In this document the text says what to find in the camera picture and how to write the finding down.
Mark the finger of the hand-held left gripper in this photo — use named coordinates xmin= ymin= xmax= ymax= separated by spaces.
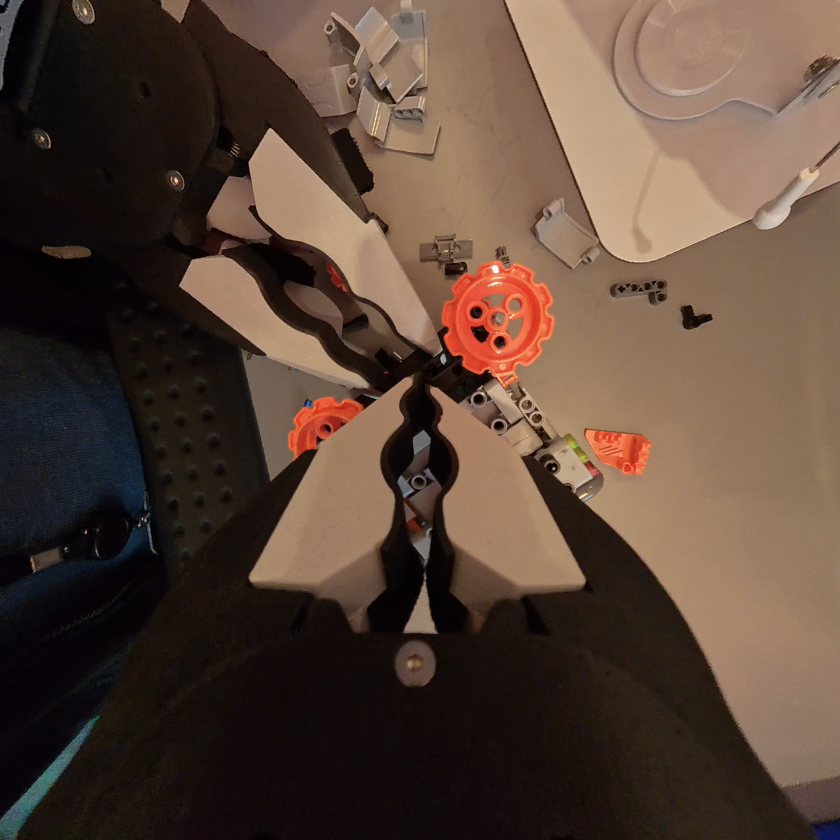
xmin=247 ymin=128 xmax=447 ymax=362
xmin=178 ymin=246 xmax=397 ymax=395

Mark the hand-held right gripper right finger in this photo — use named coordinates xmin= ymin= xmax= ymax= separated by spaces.
xmin=431 ymin=394 xmax=588 ymax=618

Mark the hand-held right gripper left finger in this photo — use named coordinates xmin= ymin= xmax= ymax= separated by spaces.
xmin=247 ymin=381 xmax=424 ymax=618

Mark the building kit robot model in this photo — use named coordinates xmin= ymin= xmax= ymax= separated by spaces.
xmin=289 ymin=263 xmax=607 ymax=539

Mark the orange panel piece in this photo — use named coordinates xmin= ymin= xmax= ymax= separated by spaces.
xmin=584 ymin=427 xmax=653 ymax=476

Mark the dark perforated tray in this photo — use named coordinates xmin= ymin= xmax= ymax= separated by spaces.
xmin=112 ymin=283 xmax=270 ymax=578

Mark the cluster of grey panel pieces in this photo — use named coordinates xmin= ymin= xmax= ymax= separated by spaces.
xmin=325 ymin=7 xmax=441 ymax=156

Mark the grey panel piece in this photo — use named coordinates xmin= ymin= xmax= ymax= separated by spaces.
xmin=532 ymin=197 xmax=602 ymax=270

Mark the white rod with round tip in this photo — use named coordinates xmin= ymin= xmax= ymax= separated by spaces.
xmin=752 ymin=132 xmax=840 ymax=232

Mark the black key ring clip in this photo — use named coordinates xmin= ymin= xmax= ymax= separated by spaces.
xmin=29 ymin=510 xmax=158 ymax=572

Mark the white lamp base plate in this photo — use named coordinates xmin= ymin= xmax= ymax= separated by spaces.
xmin=506 ymin=0 xmax=840 ymax=263

